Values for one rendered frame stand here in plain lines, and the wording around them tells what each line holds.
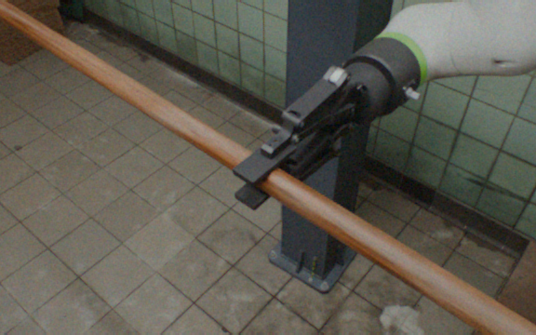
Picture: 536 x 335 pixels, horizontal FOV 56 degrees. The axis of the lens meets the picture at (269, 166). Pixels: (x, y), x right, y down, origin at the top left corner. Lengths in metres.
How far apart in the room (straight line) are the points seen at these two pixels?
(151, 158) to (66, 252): 0.57
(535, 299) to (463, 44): 0.76
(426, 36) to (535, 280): 0.78
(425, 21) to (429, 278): 0.38
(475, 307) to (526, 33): 0.34
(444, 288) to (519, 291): 0.84
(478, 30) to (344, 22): 0.53
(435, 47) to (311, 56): 0.59
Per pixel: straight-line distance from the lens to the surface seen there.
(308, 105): 0.55
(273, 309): 1.82
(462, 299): 0.47
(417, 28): 0.72
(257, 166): 0.52
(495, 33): 0.67
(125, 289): 1.93
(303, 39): 1.25
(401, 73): 0.66
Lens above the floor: 1.59
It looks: 45 degrees down
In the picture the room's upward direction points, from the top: straight up
